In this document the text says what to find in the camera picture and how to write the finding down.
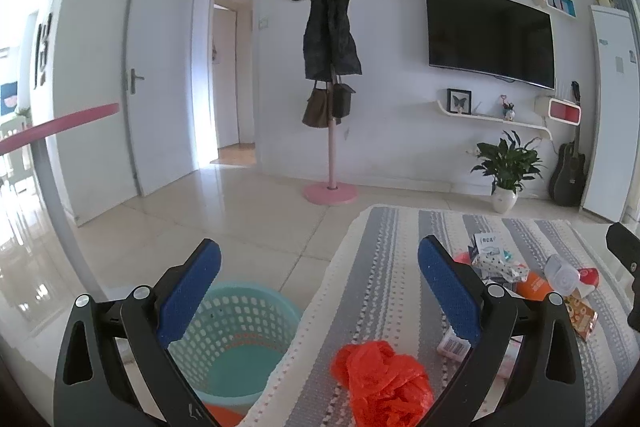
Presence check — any red white paper cup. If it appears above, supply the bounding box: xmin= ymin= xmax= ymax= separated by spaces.
xmin=573 ymin=268 xmax=600 ymax=300

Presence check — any clear plastic bottle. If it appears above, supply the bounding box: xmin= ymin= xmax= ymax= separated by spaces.
xmin=544 ymin=255 xmax=580 ymax=297

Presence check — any small barcode box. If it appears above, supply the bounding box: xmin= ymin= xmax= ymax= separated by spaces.
xmin=436 ymin=327 xmax=471 ymax=363

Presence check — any heart patterned white wrapper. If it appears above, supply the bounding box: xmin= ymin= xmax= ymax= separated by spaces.
xmin=472 ymin=251 xmax=529 ymax=284

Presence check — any white blue milk carton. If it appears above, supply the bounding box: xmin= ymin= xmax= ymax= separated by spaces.
xmin=473 ymin=233 xmax=503 ymax=265

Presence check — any red plastic bag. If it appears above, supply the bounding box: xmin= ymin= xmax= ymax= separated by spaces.
xmin=330 ymin=340 xmax=435 ymax=427

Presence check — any orange panda snack bag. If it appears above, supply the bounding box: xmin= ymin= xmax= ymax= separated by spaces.
xmin=564 ymin=296 xmax=598 ymax=341

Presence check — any white refrigerator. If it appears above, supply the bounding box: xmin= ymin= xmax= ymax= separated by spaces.
xmin=582 ymin=5 xmax=639 ymax=222

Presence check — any black acoustic guitar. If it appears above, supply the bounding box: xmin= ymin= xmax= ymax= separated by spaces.
xmin=546 ymin=80 xmax=588 ymax=207

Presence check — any orange floor mat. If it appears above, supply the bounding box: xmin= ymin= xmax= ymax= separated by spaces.
xmin=206 ymin=404 xmax=244 ymax=427

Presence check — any potted green plant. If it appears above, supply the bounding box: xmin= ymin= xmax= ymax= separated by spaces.
xmin=471 ymin=130 xmax=544 ymax=215

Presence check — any teal plastic waste basket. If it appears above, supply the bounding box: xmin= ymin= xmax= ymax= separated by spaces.
xmin=168 ymin=283 xmax=302 ymax=415

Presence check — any white curved lower shelf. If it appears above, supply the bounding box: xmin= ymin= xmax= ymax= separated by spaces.
xmin=435 ymin=101 xmax=553 ymax=141

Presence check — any small figurine on shelf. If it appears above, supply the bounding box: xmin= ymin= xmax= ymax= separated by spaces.
xmin=500 ymin=95 xmax=515 ymax=121

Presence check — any striped woven table cloth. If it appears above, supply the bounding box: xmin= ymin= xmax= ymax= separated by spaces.
xmin=243 ymin=205 xmax=639 ymax=426

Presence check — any framed butterfly picture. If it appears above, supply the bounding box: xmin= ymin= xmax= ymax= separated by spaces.
xmin=447 ymin=89 xmax=472 ymax=115

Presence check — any pink round table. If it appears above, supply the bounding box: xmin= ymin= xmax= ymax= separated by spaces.
xmin=0 ymin=102 xmax=122 ymax=303

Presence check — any pink coat rack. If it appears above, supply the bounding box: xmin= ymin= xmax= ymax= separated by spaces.
xmin=301 ymin=0 xmax=362 ymax=207

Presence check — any black hanging bag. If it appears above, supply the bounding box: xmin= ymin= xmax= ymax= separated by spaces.
xmin=332 ymin=76 xmax=356 ymax=119

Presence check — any brown hanging handbag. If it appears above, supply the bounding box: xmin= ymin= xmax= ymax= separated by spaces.
xmin=303 ymin=81 xmax=331 ymax=129

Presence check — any black hanging jacket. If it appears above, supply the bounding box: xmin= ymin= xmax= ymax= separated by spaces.
xmin=303 ymin=0 xmax=362 ymax=82

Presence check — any red white wall box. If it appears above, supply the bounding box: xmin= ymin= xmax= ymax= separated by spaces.
xmin=547 ymin=98 xmax=582 ymax=127

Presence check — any wall mounted television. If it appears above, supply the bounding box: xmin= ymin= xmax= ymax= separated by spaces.
xmin=425 ymin=0 xmax=555 ymax=90

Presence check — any white door with handle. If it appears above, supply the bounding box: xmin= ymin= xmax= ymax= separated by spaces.
xmin=125 ymin=0 xmax=194 ymax=196

